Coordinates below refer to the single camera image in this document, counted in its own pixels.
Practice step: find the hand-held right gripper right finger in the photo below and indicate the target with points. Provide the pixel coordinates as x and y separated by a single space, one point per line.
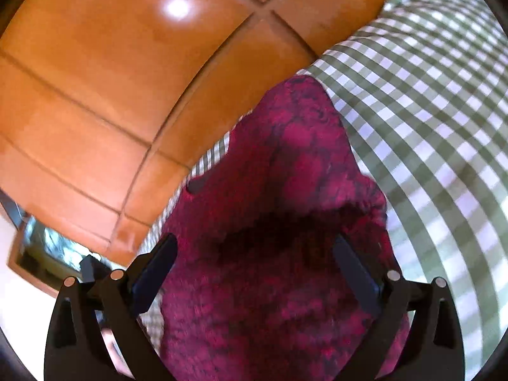
357 278

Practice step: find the green checked bed sheet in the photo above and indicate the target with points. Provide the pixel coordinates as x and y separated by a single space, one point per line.
436 127

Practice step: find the wooden wardrobe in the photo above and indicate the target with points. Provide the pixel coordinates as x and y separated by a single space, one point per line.
99 87

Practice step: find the dark red patterned garment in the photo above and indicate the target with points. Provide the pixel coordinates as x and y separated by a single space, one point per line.
285 166

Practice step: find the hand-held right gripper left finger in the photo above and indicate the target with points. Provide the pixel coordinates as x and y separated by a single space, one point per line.
153 278

